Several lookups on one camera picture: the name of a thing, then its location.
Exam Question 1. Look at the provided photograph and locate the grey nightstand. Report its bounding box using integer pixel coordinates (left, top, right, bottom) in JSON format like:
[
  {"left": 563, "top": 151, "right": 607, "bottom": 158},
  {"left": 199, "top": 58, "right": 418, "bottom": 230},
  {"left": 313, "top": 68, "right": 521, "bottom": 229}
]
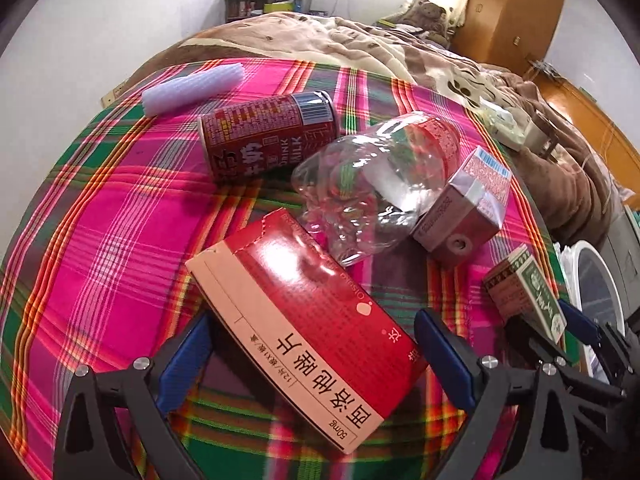
[{"left": 599, "top": 209, "right": 640, "bottom": 322}]

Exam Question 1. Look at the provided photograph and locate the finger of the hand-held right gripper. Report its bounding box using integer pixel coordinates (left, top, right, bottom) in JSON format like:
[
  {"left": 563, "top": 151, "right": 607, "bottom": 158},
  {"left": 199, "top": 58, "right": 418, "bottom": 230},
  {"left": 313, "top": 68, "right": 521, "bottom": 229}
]
[
  {"left": 557, "top": 299, "right": 632, "bottom": 361},
  {"left": 504, "top": 316, "right": 572, "bottom": 368}
]

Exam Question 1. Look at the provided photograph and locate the clear plastic bottle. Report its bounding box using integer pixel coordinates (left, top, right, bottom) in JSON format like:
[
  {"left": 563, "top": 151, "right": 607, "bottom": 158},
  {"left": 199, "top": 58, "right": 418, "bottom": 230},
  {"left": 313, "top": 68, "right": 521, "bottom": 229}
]
[{"left": 290, "top": 113, "right": 461, "bottom": 267}]

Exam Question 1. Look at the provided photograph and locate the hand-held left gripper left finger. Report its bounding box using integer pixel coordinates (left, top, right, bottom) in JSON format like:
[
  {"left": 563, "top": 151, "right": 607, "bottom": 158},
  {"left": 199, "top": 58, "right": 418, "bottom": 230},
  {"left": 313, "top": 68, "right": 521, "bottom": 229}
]
[{"left": 54, "top": 310, "right": 216, "bottom": 480}]

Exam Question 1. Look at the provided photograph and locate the pink milk carton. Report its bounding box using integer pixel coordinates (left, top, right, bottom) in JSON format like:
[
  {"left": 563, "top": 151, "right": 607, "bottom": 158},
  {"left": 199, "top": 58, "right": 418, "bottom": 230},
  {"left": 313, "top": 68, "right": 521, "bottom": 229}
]
[{"left": 410, "top": 145, "right": 514, "bottom": 266}]

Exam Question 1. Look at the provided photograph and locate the red medicine box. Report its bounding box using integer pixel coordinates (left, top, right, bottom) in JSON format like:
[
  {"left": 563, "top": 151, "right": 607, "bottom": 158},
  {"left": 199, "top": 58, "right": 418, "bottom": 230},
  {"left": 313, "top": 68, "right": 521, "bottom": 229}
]
[{"left": 185, "top": 207, "right": 430, "bottom": 456}]

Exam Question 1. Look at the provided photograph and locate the brown teddy bear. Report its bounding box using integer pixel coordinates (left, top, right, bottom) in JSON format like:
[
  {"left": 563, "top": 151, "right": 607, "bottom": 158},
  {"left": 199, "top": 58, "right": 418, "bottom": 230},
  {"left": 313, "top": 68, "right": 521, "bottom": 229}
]
[{"left": 399, "top": 0, "right": 450, "bottom": 44}]

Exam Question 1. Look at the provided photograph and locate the white cable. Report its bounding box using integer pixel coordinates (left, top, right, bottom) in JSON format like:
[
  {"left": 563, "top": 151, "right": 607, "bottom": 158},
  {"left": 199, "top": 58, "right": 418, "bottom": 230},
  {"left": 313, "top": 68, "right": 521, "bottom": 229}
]
[{"left": 574, "top": 124, "right": 622, "bottom": 178}]

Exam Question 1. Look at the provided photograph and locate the brown patterned blanket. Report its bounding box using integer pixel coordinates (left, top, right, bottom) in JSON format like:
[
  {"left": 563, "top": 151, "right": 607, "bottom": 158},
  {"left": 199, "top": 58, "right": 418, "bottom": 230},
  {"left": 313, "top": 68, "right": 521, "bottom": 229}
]
[{"left": 126, "top": 11, "right": 622, "bottom": 247}]

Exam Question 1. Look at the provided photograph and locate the white waste bin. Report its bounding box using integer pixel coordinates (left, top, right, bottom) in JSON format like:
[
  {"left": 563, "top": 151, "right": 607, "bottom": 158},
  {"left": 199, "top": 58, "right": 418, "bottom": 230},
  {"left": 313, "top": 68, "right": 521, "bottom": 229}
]
[{"left": 559, "top": 240, "right": 628, "bottom": 378}]

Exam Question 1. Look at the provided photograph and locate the small green box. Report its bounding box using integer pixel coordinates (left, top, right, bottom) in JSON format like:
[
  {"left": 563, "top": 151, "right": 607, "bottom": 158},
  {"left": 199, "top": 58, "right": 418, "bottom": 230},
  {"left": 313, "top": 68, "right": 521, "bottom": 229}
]
[{"left": 482, "top": 243, "right": 569, "bottom": 347}]

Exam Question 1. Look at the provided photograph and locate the wall socket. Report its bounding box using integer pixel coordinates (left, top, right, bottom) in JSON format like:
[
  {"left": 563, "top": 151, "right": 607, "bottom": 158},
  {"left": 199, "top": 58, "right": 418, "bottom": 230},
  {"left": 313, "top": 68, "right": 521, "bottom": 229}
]
[{"left": 101, "top": 82, "right": 129, "bottom": 107}]

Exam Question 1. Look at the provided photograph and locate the cluttered shelf unit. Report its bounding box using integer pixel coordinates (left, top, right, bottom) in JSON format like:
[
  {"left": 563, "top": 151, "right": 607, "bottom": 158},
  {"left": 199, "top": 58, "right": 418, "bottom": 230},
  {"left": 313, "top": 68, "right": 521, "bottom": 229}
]
[{"left": 222, "top": 0, "right": 317, "bottom": 24}]

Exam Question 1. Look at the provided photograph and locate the plaid cloth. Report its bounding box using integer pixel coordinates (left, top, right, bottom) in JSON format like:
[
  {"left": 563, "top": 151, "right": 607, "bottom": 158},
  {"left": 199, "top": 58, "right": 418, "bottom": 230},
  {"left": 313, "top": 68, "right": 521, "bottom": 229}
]
[{"left": 0, "top": 57, "right": 572, "bottom": 480}]

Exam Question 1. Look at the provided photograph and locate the grey bin liner bag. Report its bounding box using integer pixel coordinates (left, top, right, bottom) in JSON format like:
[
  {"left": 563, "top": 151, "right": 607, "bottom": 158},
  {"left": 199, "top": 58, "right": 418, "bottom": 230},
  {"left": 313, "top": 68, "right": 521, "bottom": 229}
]
[{"left": 554, "top": 244, "right": 623, "bottom": 321}]

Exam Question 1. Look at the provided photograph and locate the wooden wardrobe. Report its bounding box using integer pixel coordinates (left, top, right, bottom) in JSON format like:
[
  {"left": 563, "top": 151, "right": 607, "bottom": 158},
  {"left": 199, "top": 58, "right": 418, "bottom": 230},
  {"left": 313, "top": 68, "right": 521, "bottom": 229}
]
[{"left": 452, "top": 0, "right": 569, "bottom": 77}]

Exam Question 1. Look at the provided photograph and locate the wooden headboard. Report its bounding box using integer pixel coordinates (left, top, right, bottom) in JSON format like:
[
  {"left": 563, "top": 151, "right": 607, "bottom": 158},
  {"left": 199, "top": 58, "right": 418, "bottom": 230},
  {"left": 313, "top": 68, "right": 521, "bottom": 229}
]
[{"left": 539, "top": 76, "right": 640, "bottom": 197}]

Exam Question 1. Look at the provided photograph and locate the power strip on wall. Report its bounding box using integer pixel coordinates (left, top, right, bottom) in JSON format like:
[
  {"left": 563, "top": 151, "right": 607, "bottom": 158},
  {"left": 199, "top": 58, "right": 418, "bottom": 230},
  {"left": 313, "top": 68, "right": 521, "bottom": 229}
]
[{"left": 527, "top": 57, "right": 564, "bottom": 82}]

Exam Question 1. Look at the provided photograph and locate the red drink can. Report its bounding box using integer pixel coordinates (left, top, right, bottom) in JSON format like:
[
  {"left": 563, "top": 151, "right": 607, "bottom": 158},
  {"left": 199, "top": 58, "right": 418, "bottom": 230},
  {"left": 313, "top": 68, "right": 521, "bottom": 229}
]
[{"left": 198, "top": 90, "right": 340, "bottom": 184}]

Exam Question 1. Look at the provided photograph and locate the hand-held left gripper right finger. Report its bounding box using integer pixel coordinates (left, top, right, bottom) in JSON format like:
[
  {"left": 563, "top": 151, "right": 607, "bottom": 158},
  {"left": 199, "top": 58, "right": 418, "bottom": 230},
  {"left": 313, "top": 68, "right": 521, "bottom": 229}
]
[{"left": 414, "top": 308, "right": 587, "bottom": 480}]

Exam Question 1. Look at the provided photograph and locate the white foam net sleeve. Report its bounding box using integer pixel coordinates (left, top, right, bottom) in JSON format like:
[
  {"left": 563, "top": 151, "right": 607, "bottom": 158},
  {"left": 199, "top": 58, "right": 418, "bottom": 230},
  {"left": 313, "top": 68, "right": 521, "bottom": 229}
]
[{"left": 141, "top": 63, "right": 246, "bottom": 118}]

